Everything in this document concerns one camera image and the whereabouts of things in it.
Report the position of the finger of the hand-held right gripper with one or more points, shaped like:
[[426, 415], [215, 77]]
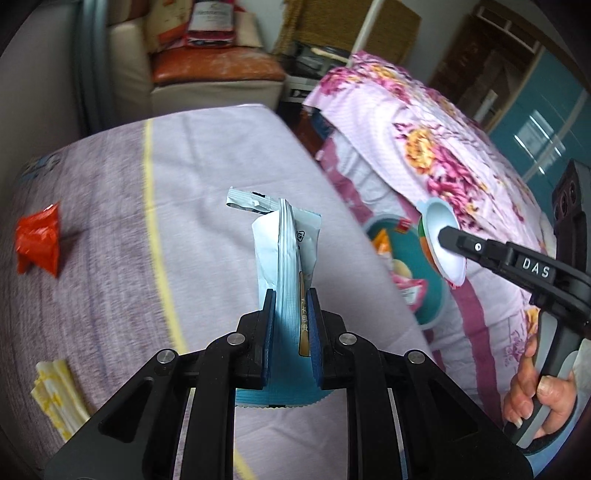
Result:
[[480, 251]]

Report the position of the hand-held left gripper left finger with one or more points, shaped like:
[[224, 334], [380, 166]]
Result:
[[269, 332]]

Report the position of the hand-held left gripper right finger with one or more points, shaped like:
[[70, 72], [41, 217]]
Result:
[[313, 332]]

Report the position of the round white plastic cup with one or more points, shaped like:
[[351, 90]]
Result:
[[441, 214]]

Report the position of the light blue snack packet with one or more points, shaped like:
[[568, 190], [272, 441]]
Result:
[[288, 277]]

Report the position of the teal plastic bin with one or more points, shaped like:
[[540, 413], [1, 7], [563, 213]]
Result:
[[411, 249]]

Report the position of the person's right hand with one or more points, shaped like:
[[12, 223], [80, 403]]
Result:
[[558, 397]]

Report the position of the red bin label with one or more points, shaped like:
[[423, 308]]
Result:
[[404, 225]]

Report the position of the pink snack packet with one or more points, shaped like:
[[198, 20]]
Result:
[[410, 290]]

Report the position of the pink striped bed sheet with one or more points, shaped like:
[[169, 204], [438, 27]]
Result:
[[485, 332]]

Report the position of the cream round container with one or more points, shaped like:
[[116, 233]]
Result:
[[400, 267]]

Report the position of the orange snack packet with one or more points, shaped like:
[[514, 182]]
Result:
[[383, 242]]

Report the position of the blue glass door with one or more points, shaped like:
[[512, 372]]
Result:
[[545, 120]]

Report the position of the floral bedsheet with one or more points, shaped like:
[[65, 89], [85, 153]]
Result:
[[415, 115]]

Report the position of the lilac tablecloth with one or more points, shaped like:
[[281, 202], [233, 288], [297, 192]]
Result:
[[207, 152]]

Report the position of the wooden wardrobe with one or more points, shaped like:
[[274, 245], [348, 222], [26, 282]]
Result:
[[489, 60]]

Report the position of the yellow white wrapper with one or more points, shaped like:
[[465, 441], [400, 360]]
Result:
[[57, 392]]

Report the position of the brown wicker box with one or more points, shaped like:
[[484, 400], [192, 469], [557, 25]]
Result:
[[401, 27]]

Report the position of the red snack wrapper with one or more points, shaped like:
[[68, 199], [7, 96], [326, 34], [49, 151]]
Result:
[[39, 240]]

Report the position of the white pole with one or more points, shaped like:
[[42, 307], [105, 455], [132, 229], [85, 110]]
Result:
[[369, 25]]

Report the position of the dark storage box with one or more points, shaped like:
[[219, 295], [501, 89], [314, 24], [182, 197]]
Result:
[[300, 60]]

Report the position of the orange seat cushion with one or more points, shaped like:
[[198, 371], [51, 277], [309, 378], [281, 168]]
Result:
[[217, 67]]

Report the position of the beige sofa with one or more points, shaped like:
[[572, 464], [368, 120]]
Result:
[[134, 69]]

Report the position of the cream cushion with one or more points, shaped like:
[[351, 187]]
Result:
[[249, 30]]

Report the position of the red and white bag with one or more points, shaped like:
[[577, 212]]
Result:
[[210, 23]]

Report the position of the yellow and white bag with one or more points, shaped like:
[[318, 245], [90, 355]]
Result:
[[168, 23]]

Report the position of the grey metal frame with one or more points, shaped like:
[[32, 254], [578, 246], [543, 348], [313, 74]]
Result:
[[92, 69]]

